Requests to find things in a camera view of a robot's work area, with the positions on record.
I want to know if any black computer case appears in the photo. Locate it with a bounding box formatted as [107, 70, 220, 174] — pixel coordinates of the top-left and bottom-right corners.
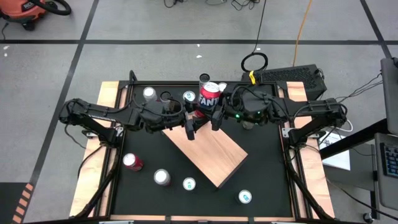
[242, 64, 328, 100]

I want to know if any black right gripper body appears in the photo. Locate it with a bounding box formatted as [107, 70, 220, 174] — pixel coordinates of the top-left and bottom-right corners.
[219, 85, 249, 121]

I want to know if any yellow extension cable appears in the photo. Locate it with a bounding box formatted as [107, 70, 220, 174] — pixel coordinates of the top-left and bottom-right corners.
[292, 0, 313, 68]

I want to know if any tall silver can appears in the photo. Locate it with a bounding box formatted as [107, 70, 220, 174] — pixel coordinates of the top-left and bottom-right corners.
[242, 119, 259, 131]

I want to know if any black coiled cable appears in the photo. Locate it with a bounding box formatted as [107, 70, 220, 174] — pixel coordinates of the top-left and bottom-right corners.
[241, 0, 269, 73]

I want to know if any black keyboard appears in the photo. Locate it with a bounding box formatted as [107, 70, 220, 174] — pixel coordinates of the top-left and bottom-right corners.
[379, 142, 398, 179]

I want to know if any white paper sheet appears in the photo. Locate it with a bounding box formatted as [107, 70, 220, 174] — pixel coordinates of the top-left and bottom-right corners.
[320, 132, 352, 171]

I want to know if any orange shop vacuum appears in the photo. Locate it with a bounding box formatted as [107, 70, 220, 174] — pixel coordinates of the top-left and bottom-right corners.
[0, 0, 47, 31]

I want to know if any red soda can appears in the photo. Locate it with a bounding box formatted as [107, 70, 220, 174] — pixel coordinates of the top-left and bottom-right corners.
[122, 152, 144, 172]

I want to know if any grey desk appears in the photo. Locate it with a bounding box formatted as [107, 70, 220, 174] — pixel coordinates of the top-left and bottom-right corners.
[373, 132, 398, 212]

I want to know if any black aluminium table frame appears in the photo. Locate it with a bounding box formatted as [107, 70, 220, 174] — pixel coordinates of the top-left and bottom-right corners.
[70, 70, 335, 224]

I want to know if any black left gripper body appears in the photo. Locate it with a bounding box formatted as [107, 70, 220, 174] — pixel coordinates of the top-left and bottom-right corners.
[141, 100, 189, 133]

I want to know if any silver can with dark top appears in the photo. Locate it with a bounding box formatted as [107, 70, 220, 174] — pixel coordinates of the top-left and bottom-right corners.
[159, 90, 174, 103]

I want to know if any black vacuum hose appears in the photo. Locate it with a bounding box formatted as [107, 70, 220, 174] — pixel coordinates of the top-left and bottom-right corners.
[29, 0, 72, 16]

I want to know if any wooden shelf with black frame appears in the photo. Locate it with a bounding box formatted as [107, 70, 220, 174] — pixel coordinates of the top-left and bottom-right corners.
[162, 114, 249, 189]

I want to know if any grey computer monitor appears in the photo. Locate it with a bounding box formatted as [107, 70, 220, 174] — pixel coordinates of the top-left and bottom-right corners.
[379, 57, 398, 136]

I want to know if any silver blue slim can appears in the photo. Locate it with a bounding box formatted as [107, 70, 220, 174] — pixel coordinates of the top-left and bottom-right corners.
[182, 177, 197, 192]
[182, 90, 197, 103]
[238, 189, 253, 205]

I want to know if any black metal beam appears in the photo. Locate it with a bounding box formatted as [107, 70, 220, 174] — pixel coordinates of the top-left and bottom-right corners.
[318, 118, 398, 160]

